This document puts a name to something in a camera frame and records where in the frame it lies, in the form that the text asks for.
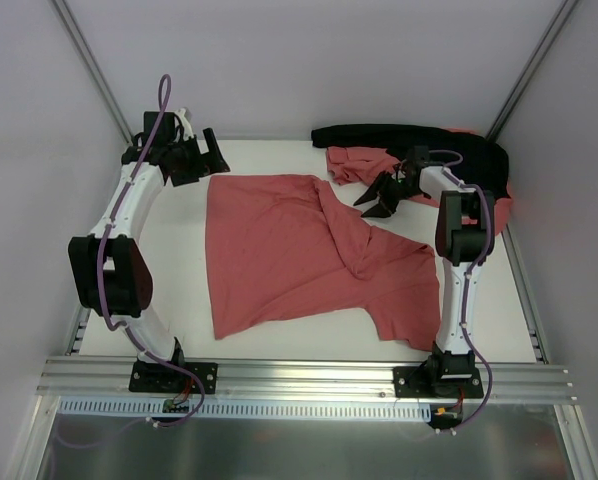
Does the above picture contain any pink t-shirt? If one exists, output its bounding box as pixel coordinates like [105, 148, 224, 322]
[325, 128, 514, 236]
[205, 174, 440, 351]

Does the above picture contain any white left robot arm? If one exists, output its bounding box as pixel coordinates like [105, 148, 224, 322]
[68, 108, 230, 391]

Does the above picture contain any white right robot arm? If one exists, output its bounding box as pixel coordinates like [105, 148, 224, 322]
[355, 146, 495, 398]

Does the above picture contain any black t-shirt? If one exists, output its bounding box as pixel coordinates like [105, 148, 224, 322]
[310, 122, 510, 199]

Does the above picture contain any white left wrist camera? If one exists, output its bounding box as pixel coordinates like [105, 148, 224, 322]
[174, 108, 197, 141]

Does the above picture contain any right aluminium frame post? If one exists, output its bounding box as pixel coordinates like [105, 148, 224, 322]
[486, 0, 581, 141]

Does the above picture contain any aluminium frame post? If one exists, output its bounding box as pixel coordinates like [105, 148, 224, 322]
[49, 0, 133, 143]
[486, 0, 581, 141]

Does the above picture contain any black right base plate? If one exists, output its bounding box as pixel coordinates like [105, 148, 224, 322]
[392, 364, 484, 399]

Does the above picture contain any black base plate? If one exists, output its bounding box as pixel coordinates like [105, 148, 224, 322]
[128, 360, 218, 395]
[392, 364, 484, 399]

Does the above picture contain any left aluminium frame post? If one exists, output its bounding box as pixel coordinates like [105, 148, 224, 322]
[49, 0, 133, 143]

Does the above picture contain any left side aluminium rail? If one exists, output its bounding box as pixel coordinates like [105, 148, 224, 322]
[66, 142, 140, 357]

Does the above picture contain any aluminium rail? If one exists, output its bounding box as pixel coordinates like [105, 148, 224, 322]
[502, 225, 551, 364]
[36, 356, 578, 405]
[66, 142, 140, 357]

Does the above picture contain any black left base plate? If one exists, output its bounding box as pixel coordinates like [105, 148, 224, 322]
[128, 360, 218, 395]

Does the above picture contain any aluminium front rail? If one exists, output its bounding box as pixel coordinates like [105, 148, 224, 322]
[36, 356, 578, 405]

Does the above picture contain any right side aluminium rail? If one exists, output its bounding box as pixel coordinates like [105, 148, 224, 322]
[502, 225, 551, 364]

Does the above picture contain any white slotted cable duct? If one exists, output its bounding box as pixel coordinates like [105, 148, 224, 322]
[58, 396, 431, 423]

